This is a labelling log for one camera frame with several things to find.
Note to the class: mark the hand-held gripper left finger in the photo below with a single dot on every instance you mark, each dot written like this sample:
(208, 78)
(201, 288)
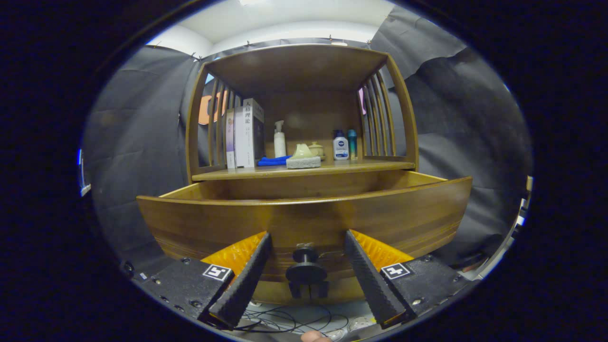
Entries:
(242, 285)

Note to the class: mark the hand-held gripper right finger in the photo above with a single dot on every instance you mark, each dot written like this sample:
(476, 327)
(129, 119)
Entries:
(368, 280)

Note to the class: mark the black drawer knob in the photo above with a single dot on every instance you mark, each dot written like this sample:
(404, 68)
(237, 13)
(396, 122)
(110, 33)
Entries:
(306, 273)

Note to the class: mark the wooden drawer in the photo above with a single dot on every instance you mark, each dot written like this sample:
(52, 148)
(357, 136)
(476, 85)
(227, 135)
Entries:
(308, 218)

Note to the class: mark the wooden countertop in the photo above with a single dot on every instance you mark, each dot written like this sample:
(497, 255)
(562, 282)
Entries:
(370, 166)

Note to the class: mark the wooden cabinet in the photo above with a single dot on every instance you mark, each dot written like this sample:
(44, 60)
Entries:
(299, 66)

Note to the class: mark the black floor device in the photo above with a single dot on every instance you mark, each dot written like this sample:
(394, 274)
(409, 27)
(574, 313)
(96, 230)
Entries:
(127, 268)

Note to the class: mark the blue folded cloth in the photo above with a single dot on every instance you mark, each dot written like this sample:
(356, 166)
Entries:
(270, 161)

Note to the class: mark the white blue-capped lotion bottle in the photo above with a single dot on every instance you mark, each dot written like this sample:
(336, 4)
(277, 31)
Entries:
(340, 148)

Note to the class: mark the teal bottle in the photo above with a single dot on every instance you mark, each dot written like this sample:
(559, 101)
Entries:
(352, 142)

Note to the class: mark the beige lidded teacup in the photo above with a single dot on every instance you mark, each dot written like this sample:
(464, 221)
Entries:
(317, 149)

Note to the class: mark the large white book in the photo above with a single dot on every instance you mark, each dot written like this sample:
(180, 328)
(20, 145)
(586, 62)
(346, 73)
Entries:
(243, 142)

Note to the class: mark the white pump bottle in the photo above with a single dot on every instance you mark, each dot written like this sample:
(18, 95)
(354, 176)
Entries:
(280, 147)

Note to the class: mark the thin purple book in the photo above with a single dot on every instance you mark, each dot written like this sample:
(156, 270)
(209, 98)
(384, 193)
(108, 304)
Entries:
(230, 142)

